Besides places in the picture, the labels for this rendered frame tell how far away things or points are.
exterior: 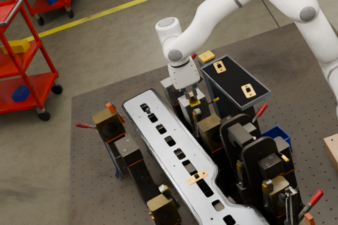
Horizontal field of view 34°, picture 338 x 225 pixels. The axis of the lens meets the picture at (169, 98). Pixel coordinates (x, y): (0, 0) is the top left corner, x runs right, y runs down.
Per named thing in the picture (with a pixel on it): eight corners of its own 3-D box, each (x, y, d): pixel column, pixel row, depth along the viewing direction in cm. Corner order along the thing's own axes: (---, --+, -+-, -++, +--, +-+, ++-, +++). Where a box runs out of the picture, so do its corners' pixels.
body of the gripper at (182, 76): (188, 48, 204) (196, 73, 210) (163, 59, 203) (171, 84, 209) (194, 58, 198) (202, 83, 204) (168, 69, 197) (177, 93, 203)
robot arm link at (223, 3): (249, 19, 181) (174, 71, 190) (240, -1, 194) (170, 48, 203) (234, -1, 177) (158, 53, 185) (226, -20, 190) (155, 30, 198)
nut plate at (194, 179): (189, 185, 214) (188, 183, 213) (185, 180, 217) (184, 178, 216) (208, 175, 215) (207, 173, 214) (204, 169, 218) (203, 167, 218)
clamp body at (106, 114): (112, 173, 280) (85, 118, 259) (137, 159, 282) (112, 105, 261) (118, 182, 273) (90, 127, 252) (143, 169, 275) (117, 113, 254)
